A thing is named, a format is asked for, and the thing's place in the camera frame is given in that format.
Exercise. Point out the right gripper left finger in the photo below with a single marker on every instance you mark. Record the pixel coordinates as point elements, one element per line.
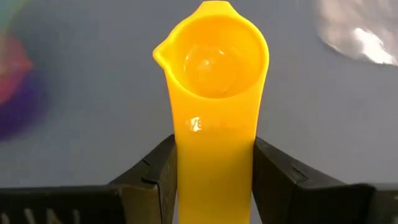
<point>149,193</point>

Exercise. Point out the green measuring cup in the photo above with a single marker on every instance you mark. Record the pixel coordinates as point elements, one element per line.
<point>7,12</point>

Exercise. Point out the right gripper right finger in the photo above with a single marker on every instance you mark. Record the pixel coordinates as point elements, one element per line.
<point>295,199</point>

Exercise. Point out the purple measuring cup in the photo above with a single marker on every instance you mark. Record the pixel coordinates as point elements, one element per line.
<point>12,118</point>

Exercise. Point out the yellow measuring cup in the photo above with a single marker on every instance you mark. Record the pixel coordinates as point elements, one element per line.
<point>214,140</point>

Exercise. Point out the pink-red measuring cup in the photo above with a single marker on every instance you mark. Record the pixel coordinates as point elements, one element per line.
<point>12,68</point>

